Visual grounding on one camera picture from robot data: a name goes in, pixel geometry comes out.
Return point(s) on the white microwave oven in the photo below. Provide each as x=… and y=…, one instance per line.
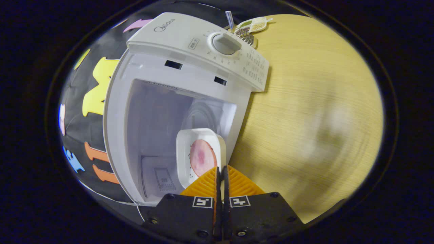
x=176, y=44

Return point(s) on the pink meat slice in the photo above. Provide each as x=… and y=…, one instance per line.
x=201, y=157

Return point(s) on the white square plate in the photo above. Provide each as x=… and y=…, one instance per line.
x=184, y=159

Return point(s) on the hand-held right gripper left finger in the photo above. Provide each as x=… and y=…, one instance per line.
x=190, y=217

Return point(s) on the white divided grain dish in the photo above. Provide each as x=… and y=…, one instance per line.
x=257, y=25

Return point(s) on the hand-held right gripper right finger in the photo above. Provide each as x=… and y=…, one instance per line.
x=257, y=217

